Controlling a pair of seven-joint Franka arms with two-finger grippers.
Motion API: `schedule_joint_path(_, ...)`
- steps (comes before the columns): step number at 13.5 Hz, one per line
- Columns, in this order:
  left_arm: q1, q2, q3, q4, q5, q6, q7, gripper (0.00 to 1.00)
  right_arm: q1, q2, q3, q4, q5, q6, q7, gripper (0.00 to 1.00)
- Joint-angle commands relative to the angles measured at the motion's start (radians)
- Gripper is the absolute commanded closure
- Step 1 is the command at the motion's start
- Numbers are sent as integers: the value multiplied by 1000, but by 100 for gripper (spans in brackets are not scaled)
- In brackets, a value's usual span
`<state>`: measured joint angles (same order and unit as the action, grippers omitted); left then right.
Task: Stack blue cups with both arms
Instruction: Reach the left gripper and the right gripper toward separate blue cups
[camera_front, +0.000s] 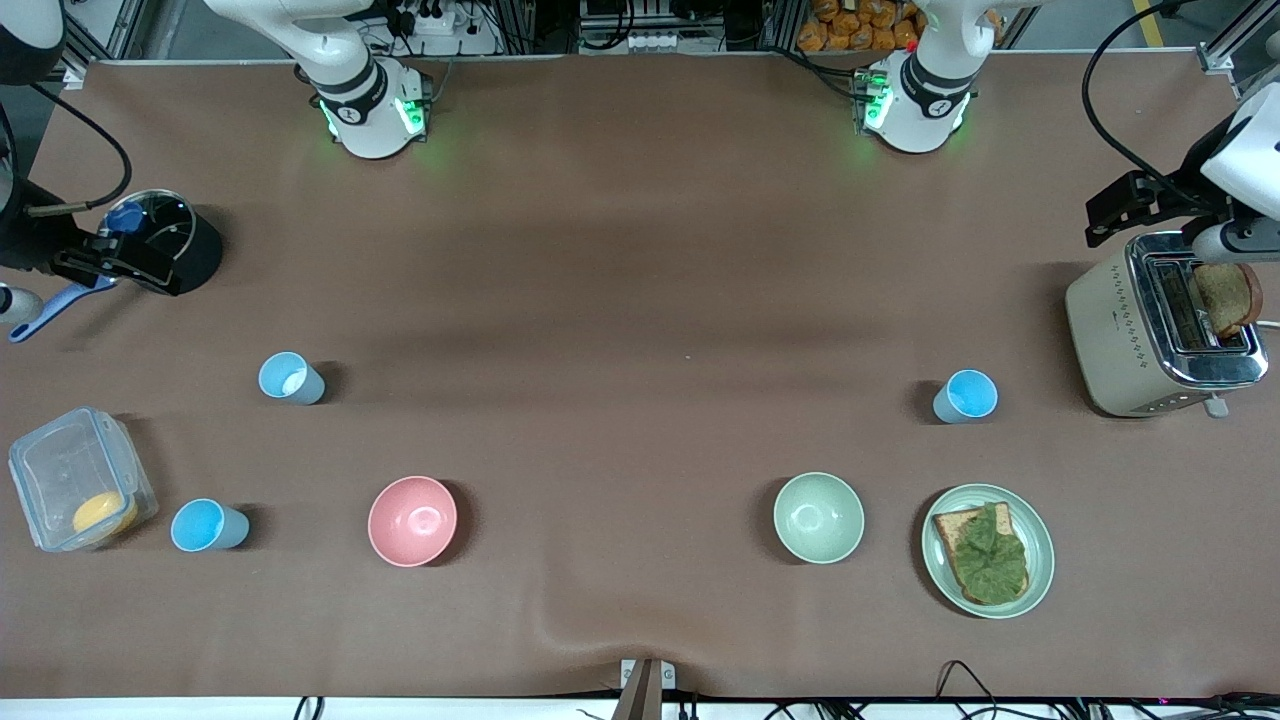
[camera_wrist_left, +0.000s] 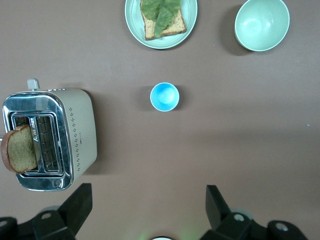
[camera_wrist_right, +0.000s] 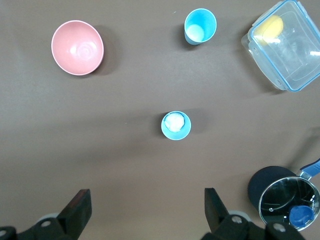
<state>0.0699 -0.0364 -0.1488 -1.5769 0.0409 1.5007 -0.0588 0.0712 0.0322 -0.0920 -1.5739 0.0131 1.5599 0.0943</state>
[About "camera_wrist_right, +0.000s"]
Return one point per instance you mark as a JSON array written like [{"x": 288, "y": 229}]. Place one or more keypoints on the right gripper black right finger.
[{"x": 215, "y": 215}]

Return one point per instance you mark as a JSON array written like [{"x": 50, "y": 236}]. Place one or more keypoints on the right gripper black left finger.
[{"x": 75, "y": 215}]

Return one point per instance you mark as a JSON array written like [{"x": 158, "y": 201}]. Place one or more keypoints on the light blue plastic cup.
[
  {"x": 200, "y": 18},
  {"x": 175, "y": 136}
]

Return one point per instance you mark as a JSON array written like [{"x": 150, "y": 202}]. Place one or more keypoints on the glass lid with blue knob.
[{"x": 282, "y": 197}]

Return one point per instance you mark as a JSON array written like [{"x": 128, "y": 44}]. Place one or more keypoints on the brown table cover cloth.
[{"x": 150, "y": 87}]

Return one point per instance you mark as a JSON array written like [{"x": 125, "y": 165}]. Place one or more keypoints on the pink bowl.
[{"x": 77, "y": 47}]

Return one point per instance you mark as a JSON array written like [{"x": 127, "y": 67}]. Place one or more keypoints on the clear blue-rimmed plastic container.
[{"x": 295, "y": 57}]

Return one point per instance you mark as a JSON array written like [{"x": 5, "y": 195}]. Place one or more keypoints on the yellow sponge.
[{"x": 270, "y": 30}]

